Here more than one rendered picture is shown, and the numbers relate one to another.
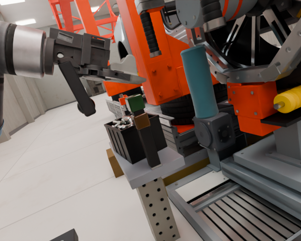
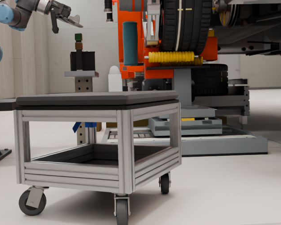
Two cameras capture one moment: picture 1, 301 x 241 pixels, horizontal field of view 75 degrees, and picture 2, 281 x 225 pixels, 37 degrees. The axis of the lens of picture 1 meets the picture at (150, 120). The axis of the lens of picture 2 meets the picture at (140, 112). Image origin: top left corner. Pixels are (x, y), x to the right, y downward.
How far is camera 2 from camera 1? 1.94 m
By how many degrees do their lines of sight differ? 17
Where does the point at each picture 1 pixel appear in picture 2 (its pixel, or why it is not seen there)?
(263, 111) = (146, 62)
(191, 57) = (125, 26)
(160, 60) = not seen: hidden behind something
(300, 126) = (176, 82)
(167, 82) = not seen: hidden behind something
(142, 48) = (119, 17)
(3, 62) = (34, 6)
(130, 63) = (76, 18)
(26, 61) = (40, 8)
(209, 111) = (129, 60)
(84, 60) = (59, 12)
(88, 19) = not seen: outside the picture
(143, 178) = (71, 72)
